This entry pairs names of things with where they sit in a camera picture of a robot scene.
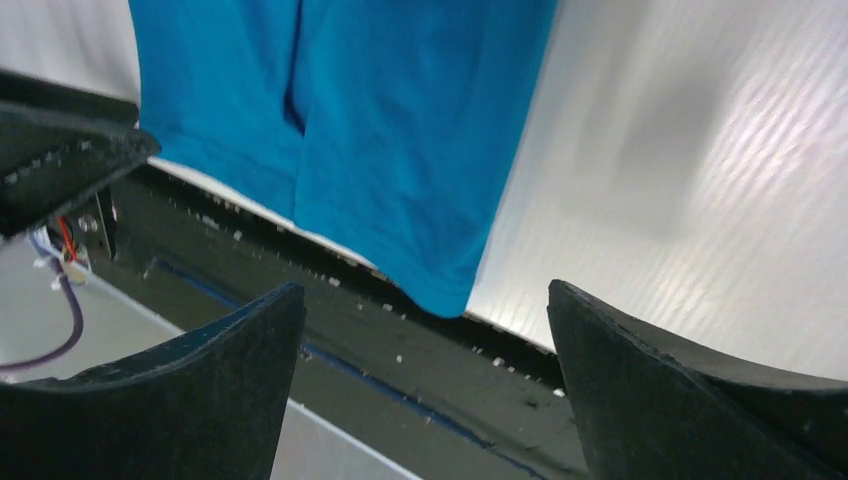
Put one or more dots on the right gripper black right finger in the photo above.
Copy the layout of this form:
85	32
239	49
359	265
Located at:
650	404

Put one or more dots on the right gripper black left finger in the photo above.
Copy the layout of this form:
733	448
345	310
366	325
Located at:
185	404

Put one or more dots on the bright blue t-shirt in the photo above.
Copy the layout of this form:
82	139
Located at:
387	127

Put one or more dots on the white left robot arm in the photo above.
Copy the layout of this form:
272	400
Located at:
59	146

